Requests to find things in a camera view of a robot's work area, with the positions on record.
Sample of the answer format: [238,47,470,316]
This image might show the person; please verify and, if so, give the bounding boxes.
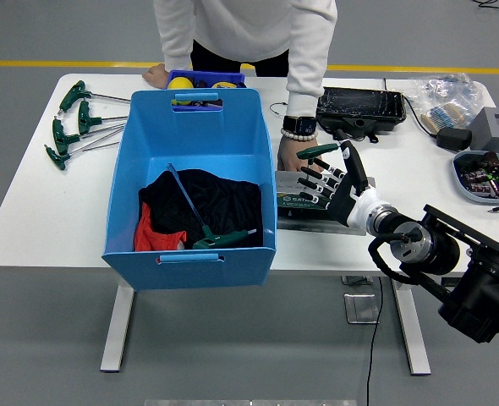
[152,0,338,80]

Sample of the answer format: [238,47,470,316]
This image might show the person's left hand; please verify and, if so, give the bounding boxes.
[277,137,326,173]

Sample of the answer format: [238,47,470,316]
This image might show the yellow ball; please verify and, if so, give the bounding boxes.
[167,75,195,107]

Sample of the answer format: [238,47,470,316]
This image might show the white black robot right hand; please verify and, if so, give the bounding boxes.
[296,139,392,237]

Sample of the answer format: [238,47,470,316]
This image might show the white bead bracelet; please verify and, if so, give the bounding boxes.
[280,128,320,143]

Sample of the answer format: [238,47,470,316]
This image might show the large green T-handle hex key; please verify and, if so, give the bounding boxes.
[167,162,258,251]

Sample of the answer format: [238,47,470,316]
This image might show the red cloth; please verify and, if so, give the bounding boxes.
[133,201,187,254]

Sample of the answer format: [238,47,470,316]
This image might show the black adapter cord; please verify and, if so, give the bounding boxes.
[383,77,440,138]

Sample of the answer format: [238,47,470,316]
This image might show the large light blue plastic bin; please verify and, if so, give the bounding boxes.
[101,87,279,293]

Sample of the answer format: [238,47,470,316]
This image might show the black wristwatch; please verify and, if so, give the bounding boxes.
[282,116,318,135]

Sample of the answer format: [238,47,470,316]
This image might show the small green T-handle hex key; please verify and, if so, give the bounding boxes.
[295,142,343,170]

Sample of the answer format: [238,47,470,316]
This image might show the clear bag of resistors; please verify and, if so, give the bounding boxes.
[410,72,487,128]

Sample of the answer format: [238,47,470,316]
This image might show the black looped floor cable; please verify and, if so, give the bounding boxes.
[473,0,499,22]

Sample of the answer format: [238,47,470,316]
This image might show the electronic parts pile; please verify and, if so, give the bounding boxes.
[456,151,499,200]

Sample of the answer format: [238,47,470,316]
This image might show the grey metal hex key stand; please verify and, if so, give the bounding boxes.
[273,170,377,237]

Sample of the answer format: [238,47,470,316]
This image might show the light blue shallow bowl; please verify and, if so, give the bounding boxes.
[451,150,499,206]

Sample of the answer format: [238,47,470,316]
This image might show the small dark blue bin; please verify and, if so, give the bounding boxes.
[167,69,247,112]

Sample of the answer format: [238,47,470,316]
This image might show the metal floor plate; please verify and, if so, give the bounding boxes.
[343,293,381,325]

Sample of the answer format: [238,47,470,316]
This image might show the person's right hand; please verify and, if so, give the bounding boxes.
[142,63,169,90]

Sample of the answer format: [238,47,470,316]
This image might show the black power adapter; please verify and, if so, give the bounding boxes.
[436,126,474,153]

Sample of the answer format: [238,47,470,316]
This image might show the grey foam block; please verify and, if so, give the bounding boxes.
[469,106,499,160]

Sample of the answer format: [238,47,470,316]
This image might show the black cloth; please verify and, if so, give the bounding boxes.
[138,167,264,250]

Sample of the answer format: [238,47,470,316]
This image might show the black cracked-screen device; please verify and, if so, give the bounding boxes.
[315,86,407,144]

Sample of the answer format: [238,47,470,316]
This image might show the white table leg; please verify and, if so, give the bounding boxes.
[100,285,136,373]
[391,277,432,376]

